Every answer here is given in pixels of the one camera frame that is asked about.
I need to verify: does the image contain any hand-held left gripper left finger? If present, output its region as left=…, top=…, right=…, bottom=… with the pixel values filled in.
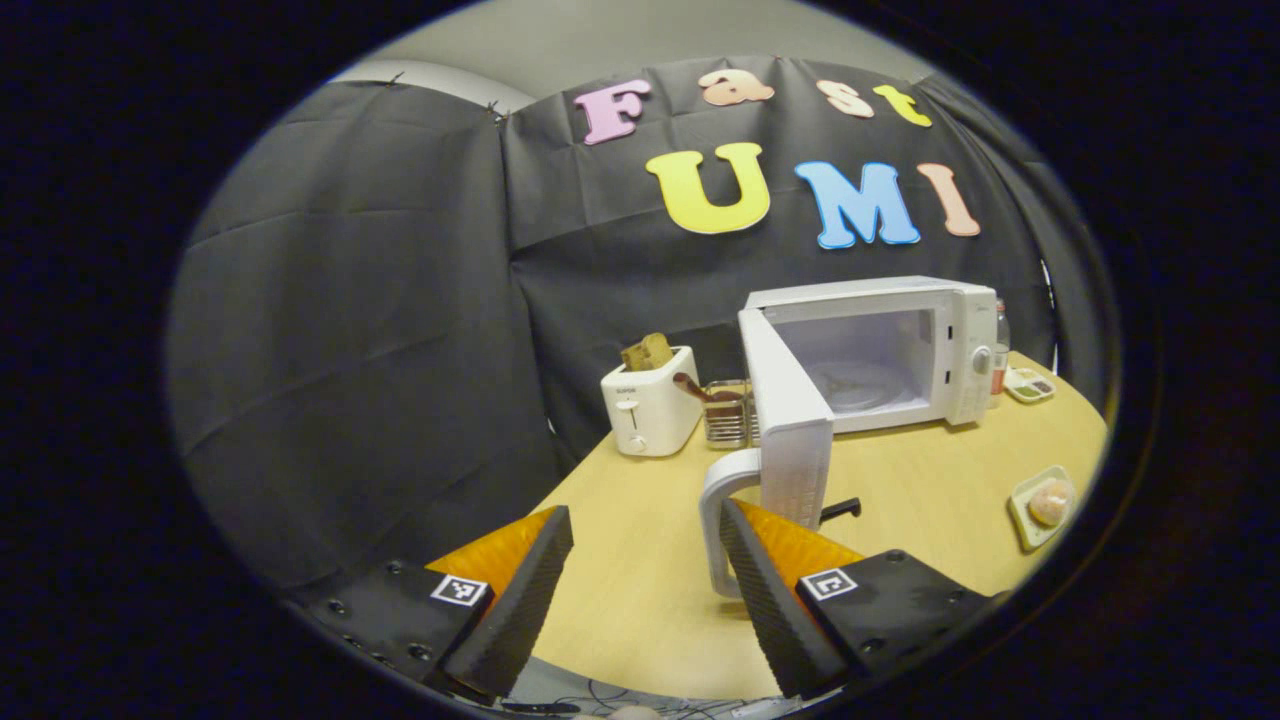
left=305, top=505, right=576, bottom=701

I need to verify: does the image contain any divided tray with beans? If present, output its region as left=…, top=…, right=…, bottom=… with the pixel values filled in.
left=1003, top=366, right=1057, bottom=405

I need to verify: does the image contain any white microwave oven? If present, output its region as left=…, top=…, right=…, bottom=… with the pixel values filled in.
left=698, top=275, right=1001, bottom=601

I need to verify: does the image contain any glass bottle with red label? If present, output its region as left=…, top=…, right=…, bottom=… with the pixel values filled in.
left=990, top=298, right=1012, bottom=396

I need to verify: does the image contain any brown bread slice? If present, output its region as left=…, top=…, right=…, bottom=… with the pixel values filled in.
left=620, top=332, right=676, bottom=372

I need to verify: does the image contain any black backdrop cloth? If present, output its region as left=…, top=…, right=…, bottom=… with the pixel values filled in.
left=165, top=55, right=1116, bottom=591

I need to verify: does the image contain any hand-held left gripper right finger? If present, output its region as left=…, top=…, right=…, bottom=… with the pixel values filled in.
left=718, top=498, right=1001, bottom=701

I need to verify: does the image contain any brown wooden spoon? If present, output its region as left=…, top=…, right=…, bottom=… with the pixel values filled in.
left=672, top=372, right=746, bottom=404

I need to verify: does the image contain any white toaster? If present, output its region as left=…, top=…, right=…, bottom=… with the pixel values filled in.
left=600, top=345, right=704, bottom=458

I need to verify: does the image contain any pale green square plate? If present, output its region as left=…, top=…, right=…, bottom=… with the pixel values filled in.
left=1007, top=464, right=1079, bottom=553

